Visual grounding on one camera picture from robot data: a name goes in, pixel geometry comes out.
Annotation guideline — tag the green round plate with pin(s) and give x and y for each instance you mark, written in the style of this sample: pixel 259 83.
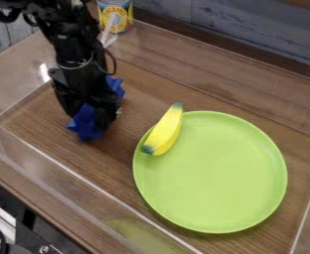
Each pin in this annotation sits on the green round plate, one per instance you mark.
pixel 221 181

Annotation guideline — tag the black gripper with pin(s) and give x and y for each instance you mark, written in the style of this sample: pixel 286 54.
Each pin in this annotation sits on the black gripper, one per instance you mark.
pixel 79 84

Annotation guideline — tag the clear acrylic enclosure wall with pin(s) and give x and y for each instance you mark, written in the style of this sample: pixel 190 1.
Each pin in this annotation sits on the clear acrylic enclosure wall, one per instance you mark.
pixel 78 183

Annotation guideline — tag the yellow labelled tin can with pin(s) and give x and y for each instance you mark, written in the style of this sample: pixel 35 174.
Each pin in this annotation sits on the yellow labelled tin can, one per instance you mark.
pixel 117 11

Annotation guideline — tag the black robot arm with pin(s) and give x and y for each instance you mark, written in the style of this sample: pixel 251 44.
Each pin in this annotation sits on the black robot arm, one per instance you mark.
pixel 67 25

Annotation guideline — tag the yellow toy banana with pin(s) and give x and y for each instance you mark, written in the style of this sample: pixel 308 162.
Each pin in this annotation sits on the yellow toy banana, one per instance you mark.
pixel 165 132

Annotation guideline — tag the clear acrylic corner bracket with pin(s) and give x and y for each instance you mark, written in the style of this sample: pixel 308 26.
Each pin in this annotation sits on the clear acrylic corner bracket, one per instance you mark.
pixel 109 35

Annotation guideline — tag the blue star-shaped block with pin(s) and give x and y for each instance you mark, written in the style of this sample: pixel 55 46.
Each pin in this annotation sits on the blue star-shaped block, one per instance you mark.
pixel 82 123

